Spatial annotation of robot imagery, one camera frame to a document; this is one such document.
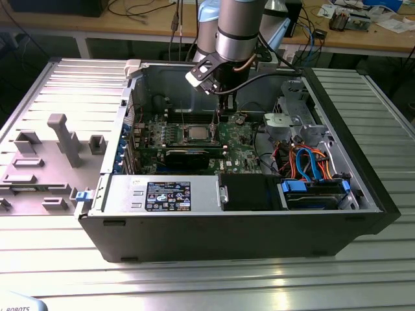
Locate metal socket cover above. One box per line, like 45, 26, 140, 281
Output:
184, 124, 219, 144

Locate silver CPU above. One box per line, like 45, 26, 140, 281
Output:
189, 126, 213, 141

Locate CPU cooler heat sink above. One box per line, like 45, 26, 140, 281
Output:
329, 8, 350, 32

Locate silver metal drive cage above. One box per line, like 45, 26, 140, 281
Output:
262, 79, 335, 145

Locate green motherboard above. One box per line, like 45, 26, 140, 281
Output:
131, 111, 260, 178

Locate black graphics card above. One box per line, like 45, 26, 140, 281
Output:
164, 148, 211, 172

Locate black computer tower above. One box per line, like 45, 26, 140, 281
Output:
287, 0, 305, 39

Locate pale grey case latch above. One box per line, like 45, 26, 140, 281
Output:
124, 59, 144, 80

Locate wooden desk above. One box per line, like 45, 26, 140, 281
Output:
0, 0, 415, 59

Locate grey metal device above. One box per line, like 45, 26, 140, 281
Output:
348, 11, 373, 32

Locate hard disk blue carrier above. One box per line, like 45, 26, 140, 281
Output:
278, 178, 353, 211

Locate silver power supply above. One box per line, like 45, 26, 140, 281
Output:
102, 174, 225, 215

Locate black open PC case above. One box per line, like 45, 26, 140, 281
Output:
73, 58, 402, 264

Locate blue box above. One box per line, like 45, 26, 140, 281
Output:
362, 0, 404, 10

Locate white papers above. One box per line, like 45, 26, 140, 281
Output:
375, 17, 413, 34

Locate small blue plastic clip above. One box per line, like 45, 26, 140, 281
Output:
75, 190, 94, 204

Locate wide black box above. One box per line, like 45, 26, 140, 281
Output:
8, 0, 105, 17

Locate grey parts rack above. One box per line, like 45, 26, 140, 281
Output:
0, 113, 108, 217

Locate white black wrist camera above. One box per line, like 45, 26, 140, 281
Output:
185, 52, 222, 95

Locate thin black red wire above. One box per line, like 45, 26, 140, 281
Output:
240, 101, 265, 115

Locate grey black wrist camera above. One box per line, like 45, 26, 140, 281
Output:
255, 51, 280, 73

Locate thick black cable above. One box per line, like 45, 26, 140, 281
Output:
252, 122, 276, 178

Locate blue hanging cable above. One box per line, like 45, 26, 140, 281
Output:
308, 24, 320, 61

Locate red black twisted wire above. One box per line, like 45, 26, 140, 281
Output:
127, 102, 145, 126

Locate orange wire bundle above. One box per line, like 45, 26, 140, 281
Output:
275, 144, 296, 178
316, 148, 335, 181

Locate blue flat data cable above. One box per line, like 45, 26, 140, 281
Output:
295, 147, 321, 182

